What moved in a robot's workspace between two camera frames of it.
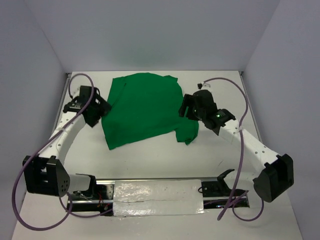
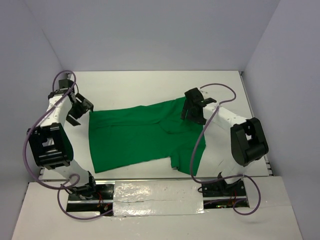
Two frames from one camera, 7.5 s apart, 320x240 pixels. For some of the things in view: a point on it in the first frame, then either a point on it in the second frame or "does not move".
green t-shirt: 144,105 to 125,137
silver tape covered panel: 157,197 does not move
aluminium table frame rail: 251,105 does not move
